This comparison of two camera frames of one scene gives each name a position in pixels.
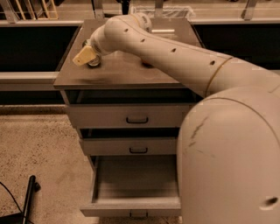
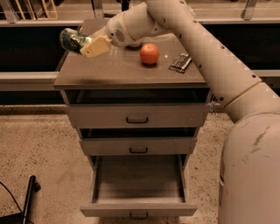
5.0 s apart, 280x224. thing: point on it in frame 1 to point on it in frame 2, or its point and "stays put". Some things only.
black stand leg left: (23, 218) stays put
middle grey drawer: (129, 141) stays put
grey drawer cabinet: (124, 108) stays put
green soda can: (96, 62) to (73, 39)
